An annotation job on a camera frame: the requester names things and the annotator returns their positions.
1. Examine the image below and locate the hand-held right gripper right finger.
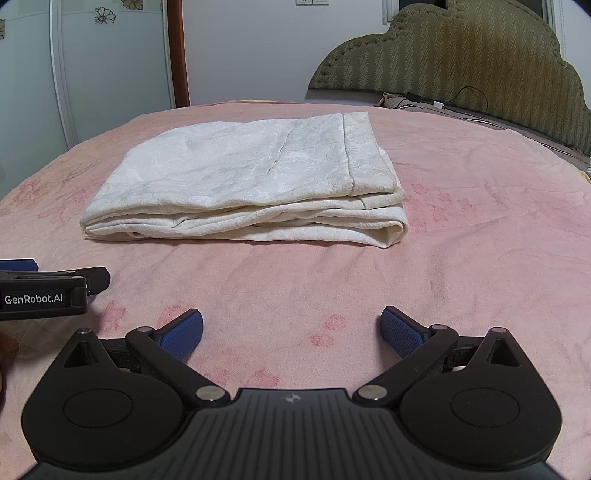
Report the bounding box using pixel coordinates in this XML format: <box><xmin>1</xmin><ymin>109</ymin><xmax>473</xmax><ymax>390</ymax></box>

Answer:
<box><xmin>353</xmin><ymin>305</ymin><xmax>525</xmax><ymax>407</ymax></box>

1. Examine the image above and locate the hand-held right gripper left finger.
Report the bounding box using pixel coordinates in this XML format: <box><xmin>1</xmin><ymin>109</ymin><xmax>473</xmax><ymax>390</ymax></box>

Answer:
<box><xmin>60</xmin><ymin>308</ymin><xmax>232</xmax><ymax>408</ymax></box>

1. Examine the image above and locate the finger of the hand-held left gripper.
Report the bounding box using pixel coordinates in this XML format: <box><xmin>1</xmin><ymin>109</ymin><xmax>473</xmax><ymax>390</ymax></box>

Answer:
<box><xmin>0</xmin><ymin>266</ymin><xmax>112</xmax><ymax>296</ymax></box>
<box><xmin>0</xmin><ymin>258</ymin><xmax>40</xmax><ymax>273</ymax></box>

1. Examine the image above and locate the white towel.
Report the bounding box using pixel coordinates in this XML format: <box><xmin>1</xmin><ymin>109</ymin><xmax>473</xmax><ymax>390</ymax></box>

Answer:
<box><xmin>79</xmin><ymin>111</ymin><xmax>411</xmax><ymax>250</ymax></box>

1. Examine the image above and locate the pink blanket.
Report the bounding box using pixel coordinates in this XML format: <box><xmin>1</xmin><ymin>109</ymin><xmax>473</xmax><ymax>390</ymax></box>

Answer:
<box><xmin>0</xmin><ymin>99</ymin><xmax>591</xmax><ymax>480</ymax></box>

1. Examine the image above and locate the white wardrobe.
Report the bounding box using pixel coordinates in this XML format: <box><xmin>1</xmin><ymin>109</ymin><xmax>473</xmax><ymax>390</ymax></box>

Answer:
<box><xmin>0</xmin><ymin>0</ymin><xmax>171</xmax><ymax>197</ymax></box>

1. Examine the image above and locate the brown cloth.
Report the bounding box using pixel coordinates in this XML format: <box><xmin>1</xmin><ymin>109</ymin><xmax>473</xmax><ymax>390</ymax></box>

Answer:
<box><xmin>373</xmin><ymin>92</ymin><xmax>408</xmax><ymax>110</ymax></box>

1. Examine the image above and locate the olive padded headboard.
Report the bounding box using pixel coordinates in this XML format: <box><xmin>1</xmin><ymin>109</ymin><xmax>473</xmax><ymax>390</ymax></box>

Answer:
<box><xmin>308</xmin><ymin>0</ymin><xmax>591</xmax><ymax>156</ymax></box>

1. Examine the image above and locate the brown wooden door frame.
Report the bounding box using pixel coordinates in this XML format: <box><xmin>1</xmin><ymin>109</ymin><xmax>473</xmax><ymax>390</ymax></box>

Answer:
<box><xmin>167</xmin><ymin>0</ymin><xmax>191</xmax><ymax>110</ymax></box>

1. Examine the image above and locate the black charging cable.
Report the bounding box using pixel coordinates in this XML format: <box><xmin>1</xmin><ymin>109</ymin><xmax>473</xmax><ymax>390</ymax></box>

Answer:
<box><xmin>405</xmin><ymin>86</ymin><xmax>491</xmax><ymax>121</ymax></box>

